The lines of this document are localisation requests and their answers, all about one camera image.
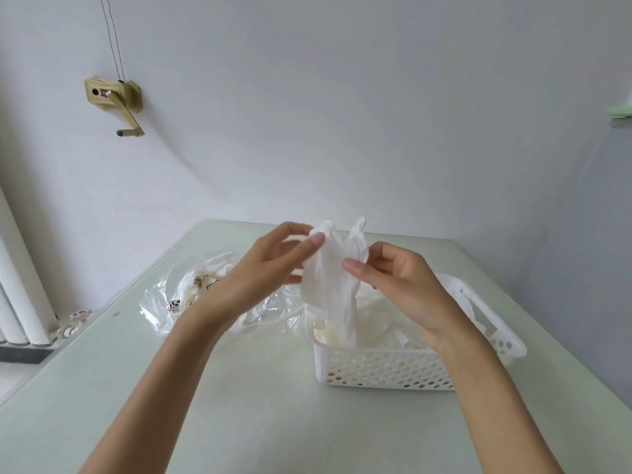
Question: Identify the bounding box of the person's right hand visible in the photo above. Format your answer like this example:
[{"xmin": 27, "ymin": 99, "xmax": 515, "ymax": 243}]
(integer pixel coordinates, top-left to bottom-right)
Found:
[{"xmin": 342, "ymin": 241, "xmax": 486, "ymax": 357}]

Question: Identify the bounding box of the person's left hand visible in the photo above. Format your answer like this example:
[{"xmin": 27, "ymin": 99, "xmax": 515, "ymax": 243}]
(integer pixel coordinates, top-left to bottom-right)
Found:
[{"xmin": 190, "ymin": 221, "xmax": 327, "ymax": 337}]

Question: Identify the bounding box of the stack of white gloves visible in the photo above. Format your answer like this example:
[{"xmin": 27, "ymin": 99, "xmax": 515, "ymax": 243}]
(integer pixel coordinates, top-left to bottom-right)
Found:
[{"xmin": 313, "ymin": 290, "xmax": 435, "ymax": 351}]

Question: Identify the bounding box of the white cotton glove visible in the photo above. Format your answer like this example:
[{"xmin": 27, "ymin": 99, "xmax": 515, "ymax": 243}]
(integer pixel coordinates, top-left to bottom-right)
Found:
[{"xmin": 300, "ymin": 217, "xmax": 371, "ymax": 349}]

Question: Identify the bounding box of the white perforated plastic basket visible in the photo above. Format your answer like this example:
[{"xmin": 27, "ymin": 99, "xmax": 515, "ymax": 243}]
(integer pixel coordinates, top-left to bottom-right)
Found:
[{"xmin": 305, "ymin": 273, "xmax": 528, "ymax": 392}]

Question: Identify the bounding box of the clear bear-print plastic bag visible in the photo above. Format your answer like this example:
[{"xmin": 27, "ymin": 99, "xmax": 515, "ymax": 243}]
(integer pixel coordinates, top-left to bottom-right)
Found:
[{"xmin": 139, "ymin": 251, "xmax": 307, "ymax": 341}]

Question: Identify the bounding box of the person's left forearm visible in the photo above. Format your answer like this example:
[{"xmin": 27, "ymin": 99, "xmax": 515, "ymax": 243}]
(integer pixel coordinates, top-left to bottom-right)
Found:
[{"xmin": 78, "ymin": 313, "xmax": 228, "ymax": 474}]

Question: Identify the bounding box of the person's right forearm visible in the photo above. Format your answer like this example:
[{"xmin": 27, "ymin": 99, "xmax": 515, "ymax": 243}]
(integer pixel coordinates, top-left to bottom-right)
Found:
[{"xmin": 439, "ymin": 332, "xmax": 564, "ymax": 474}]

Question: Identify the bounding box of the white radiator valve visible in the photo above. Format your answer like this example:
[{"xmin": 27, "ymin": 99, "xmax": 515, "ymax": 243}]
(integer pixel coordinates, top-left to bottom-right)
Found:
[{"xmin": 51, "ymin": 307, "xmax": 95, "ymax": 341}]

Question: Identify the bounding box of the white column radiator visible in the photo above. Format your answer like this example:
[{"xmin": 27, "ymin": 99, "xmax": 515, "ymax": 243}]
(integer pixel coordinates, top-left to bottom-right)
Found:
[{"xmin": 0, "ymin": 184, "xmax": 58, "ymax": 347}]

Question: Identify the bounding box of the brass wall crank winch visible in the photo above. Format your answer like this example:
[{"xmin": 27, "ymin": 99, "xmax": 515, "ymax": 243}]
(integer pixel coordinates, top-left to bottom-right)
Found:
[{"xmin": 84, "ymin": 77, "xmax": 145, "ymax": 139}]

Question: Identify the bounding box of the thin steel winch cable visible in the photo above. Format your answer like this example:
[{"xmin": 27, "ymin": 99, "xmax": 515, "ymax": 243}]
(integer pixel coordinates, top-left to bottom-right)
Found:
[{"xmin": 100, "ymin": 0, "xmax": 125, "ymax": 84}]

